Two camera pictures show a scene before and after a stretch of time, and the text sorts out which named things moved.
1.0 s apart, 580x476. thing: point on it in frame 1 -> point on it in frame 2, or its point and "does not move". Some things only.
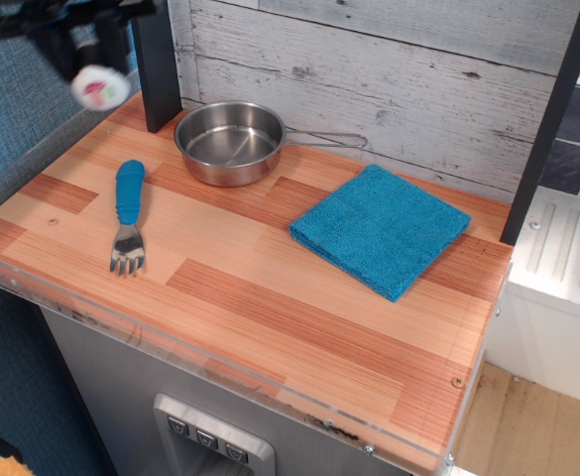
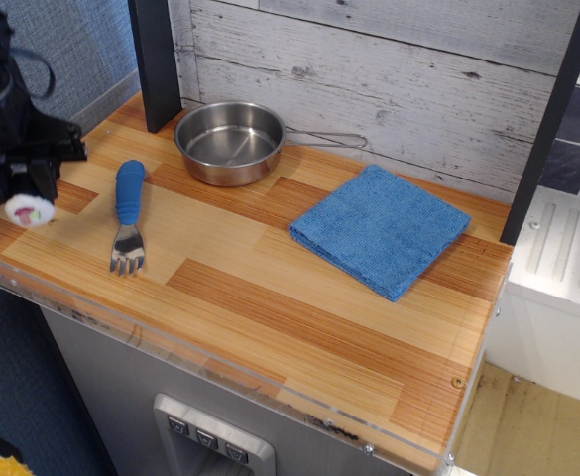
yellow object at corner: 7,466 does not move
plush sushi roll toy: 99,87 -> 30,210
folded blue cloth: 381,227 does not move
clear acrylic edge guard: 171,354 does not move
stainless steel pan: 236,144 does not move
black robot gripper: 47,25 -> 8,135
